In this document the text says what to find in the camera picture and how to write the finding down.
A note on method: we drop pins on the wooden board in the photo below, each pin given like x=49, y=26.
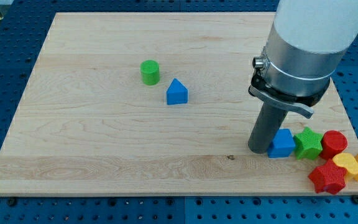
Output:
x=87, y=126

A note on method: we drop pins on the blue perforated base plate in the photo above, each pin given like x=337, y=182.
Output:
x=23, y=30

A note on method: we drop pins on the green cylinder block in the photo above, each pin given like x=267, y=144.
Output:
x=150, y=72

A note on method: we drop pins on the blue triangular prism block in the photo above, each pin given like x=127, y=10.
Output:
x=177, y=93

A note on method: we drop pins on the yellow rounded block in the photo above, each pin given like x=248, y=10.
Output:
x=347, y=161

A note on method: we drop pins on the blue cube block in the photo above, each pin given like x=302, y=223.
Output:
x=282, y=144

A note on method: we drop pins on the red cylinder block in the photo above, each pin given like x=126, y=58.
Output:
x=333, y=143

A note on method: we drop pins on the green star block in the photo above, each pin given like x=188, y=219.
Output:
x=308, y=144

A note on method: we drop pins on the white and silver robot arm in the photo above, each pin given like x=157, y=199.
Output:
x=307, y=41

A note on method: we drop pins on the red star block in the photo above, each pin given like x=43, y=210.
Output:
x=328, y=178

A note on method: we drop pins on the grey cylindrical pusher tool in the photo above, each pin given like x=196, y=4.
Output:
x=266, y=126

